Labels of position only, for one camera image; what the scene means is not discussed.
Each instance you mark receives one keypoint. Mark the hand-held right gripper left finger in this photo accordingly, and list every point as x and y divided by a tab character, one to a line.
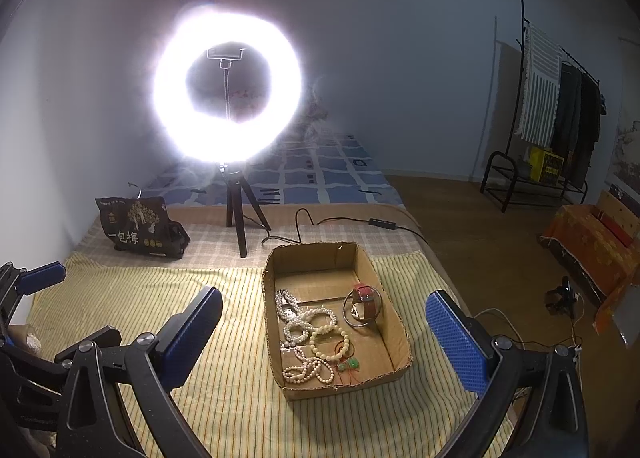
200	318

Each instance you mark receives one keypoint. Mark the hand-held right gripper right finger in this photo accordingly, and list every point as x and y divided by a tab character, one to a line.
455	333

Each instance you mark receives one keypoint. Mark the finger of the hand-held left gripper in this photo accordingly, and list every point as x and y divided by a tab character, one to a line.
42	277
95	338

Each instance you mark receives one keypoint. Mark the cardboard box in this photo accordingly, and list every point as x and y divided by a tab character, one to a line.
320	258

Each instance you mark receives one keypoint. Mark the beige checkered blanket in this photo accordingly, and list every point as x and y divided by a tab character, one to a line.
215	248

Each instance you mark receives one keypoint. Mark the yellow striped sheet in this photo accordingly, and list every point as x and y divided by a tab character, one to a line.
225	413

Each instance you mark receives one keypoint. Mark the black printed snack bag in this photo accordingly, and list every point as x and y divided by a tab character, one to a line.
135	228

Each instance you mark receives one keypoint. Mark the black clamp stand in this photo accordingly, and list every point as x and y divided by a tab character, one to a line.
562	295

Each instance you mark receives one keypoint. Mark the black tripod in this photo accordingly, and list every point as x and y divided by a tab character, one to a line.
235	208

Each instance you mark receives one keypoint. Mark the orange patterned cloth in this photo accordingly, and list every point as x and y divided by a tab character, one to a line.
585	238

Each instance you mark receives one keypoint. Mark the black clothes rack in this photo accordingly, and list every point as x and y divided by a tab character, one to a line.
492	158

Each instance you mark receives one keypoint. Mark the blue patterned blanket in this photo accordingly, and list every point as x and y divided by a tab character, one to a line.
325	173

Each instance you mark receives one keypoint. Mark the yellow box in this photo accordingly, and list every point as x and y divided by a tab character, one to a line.
546	164

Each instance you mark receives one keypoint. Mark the dark green hanging garment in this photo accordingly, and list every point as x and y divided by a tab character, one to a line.
567	113

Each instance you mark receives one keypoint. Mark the black hanging garment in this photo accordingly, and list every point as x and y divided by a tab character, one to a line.
592	113

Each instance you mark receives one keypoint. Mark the striped hanging cloth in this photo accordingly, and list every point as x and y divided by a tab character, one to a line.
542	88

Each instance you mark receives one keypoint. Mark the phone holder clamp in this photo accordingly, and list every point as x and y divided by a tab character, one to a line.
225	52

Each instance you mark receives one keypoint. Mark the wall poster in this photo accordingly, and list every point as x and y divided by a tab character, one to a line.
627	153

